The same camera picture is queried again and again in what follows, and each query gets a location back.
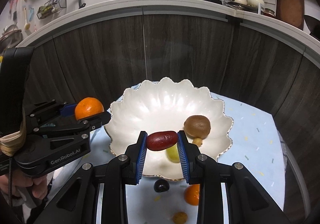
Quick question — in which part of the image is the green apple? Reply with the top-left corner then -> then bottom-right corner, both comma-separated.
165,144 -> 180,164

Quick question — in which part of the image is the orange mandarin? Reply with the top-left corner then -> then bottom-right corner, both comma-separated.
184,184 -> 200,206
74,97 -> 104,120

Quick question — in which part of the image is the tan longan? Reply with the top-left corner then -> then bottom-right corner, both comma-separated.
172,212 -> 188,224
192,138 -> 203,147

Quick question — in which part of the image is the brown kiwi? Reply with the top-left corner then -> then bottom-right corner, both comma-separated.
184,115 -> 211,139

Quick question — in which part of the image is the left hand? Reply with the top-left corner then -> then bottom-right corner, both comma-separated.
11,170 -> 48,200

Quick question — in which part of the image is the white scalloped ceramic bowl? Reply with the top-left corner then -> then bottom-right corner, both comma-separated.
103,77 -> 234,181

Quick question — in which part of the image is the light blue patterned cloth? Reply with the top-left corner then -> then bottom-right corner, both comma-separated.
48,93 -> 286,223

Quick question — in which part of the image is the glass jar red lid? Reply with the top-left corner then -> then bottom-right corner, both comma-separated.
263,8 -> 276,18

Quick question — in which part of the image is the black wok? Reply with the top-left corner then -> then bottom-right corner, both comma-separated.
304,15 -> 320,40

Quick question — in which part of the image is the wooden cutting board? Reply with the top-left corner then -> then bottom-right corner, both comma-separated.
276,0 -> 304,30

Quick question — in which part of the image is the wire sponge basket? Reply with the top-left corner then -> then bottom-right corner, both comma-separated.
37,0 -> 67,20

